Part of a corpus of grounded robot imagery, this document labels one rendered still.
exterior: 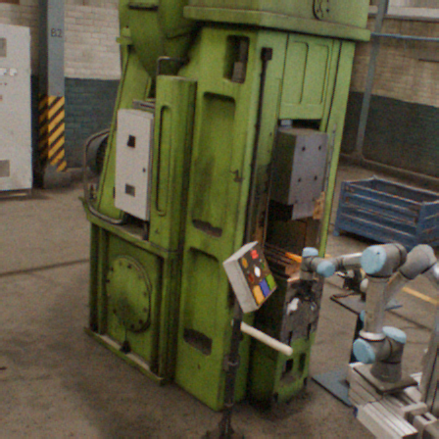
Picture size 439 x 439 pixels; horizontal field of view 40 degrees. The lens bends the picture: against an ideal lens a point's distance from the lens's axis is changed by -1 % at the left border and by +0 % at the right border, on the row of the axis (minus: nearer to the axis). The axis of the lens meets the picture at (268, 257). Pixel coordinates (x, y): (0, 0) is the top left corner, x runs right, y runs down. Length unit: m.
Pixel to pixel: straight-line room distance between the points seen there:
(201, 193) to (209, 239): 0.29
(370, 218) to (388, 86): 5.33
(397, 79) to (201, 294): 9.05
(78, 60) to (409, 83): 6.14
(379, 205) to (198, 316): 3.94
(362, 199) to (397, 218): 0.52
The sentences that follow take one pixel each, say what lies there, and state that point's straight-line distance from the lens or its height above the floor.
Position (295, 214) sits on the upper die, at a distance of 3.51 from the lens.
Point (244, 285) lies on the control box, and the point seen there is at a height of 1.07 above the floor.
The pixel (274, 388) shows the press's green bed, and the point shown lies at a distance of 3.91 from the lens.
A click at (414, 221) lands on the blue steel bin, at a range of 7.16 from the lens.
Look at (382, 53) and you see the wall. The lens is 12.52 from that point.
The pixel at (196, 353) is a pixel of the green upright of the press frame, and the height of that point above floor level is 0.32.
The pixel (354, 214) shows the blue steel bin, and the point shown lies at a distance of 7.56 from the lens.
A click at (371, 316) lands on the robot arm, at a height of 1.16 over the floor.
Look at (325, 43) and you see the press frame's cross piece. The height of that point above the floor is 2.26.
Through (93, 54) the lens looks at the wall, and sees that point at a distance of 9.26.
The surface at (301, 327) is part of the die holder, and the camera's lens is 3.85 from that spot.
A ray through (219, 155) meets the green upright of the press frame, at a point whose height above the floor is 1.58.
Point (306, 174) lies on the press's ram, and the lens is 3.50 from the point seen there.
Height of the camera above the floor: 2.23
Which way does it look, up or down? 20 degrees down
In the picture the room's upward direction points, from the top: 7 degrees clockwise
